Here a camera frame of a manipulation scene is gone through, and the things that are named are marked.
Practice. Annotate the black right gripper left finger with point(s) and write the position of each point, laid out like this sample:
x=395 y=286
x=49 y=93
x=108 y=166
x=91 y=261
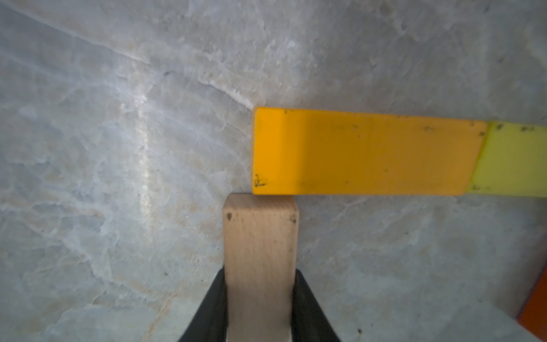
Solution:
x=210 y=322

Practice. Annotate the lime yellow long block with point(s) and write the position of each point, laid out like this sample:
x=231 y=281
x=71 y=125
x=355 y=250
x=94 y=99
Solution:
x=512 y=161

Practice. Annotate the golden yellow long block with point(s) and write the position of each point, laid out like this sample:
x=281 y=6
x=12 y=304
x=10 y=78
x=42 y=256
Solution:
x=307 y=152

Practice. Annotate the red-orange long block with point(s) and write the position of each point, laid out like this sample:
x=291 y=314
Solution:
x=533 y=314

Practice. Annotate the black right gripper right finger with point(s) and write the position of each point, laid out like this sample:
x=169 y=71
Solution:
x=308 y=322

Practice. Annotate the beige long block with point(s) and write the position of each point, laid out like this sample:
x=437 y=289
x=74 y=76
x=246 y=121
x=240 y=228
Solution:
x=260 y=242

